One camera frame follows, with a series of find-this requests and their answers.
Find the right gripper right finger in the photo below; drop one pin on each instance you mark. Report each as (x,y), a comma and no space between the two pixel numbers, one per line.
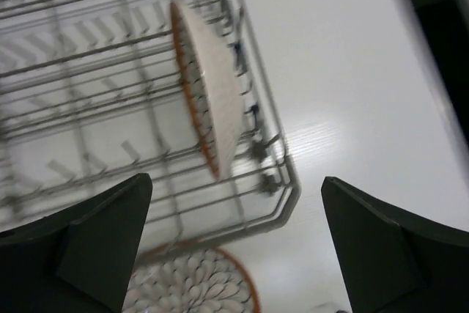
(393,260)

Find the floral plate brown rim front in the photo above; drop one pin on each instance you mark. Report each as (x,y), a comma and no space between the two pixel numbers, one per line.
(209,280)

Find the floral plate brown rim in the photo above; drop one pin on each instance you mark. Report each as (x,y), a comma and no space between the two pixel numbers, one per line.
(210,85)
(209,280)

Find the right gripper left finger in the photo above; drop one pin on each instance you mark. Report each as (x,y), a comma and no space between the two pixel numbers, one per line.
(79,259)

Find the grey wire dish rack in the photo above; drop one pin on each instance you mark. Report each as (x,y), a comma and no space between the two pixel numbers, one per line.
(91,94)

